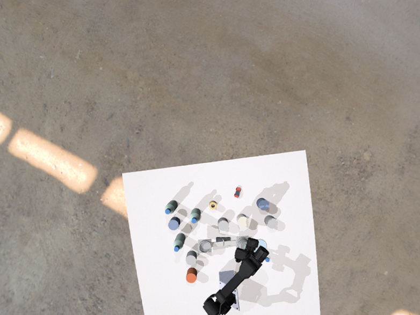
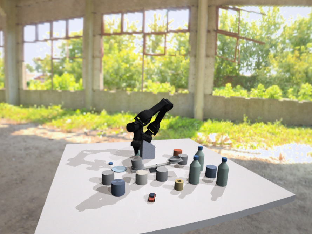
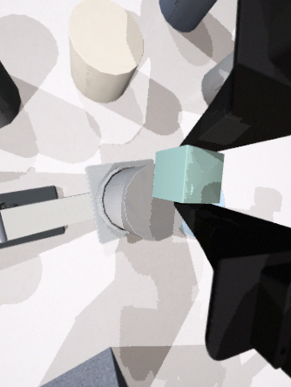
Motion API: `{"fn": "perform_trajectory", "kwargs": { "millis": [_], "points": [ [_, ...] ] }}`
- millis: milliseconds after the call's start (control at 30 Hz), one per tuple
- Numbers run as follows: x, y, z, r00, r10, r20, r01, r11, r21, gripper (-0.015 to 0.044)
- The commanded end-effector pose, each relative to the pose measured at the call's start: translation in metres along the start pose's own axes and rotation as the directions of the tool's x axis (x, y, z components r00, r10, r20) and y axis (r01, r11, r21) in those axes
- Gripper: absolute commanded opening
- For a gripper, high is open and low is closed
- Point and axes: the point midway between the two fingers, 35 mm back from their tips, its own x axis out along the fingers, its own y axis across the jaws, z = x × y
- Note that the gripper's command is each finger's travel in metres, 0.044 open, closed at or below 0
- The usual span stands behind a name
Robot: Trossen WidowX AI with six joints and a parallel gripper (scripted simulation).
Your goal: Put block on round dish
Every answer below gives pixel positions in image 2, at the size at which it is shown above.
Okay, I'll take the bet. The orange cylinder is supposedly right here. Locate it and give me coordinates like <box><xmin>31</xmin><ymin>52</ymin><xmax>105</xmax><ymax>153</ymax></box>
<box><xmin>173</xmin><ymin>149</ymin><xmax>182</xmax><ymax>156</ymax></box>

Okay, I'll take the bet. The cream cylinder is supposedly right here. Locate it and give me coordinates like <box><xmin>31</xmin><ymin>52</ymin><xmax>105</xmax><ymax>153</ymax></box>
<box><xmin>135</xmin><ymin>170</ymin><xmax>148</xmax><ymax>185</ymax></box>

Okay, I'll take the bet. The dark blue cylinder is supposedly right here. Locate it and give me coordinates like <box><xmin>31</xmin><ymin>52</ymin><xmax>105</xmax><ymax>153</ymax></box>
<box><xmin>111</xmin><ymin>179</ymin><xmax>125</xmax><ymax>197</ymax></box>
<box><xmin>205</xmin><ymin>165</ymin><xmax>217</xmax><ymax>178</ymax></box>

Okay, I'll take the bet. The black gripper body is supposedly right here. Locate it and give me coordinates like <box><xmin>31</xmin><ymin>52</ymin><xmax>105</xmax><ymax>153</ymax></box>
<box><xmin>130</xmin><ymin>131</ymin><xmax>143</xmax><ymax>147</ymax></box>

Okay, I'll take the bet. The tan hollow cylinder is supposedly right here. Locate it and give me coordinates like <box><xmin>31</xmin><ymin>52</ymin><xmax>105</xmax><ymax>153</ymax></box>
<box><xmin>174</xmin><ymin>179</ymin><xmax>183</xmax><ymax>191</ymax></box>

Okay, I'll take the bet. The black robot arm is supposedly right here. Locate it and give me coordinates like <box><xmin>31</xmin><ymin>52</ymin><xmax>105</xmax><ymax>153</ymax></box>
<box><xmin>126</xmin><ymin>98</ymin><xmax>173</xmax><ymax>143</ymax></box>

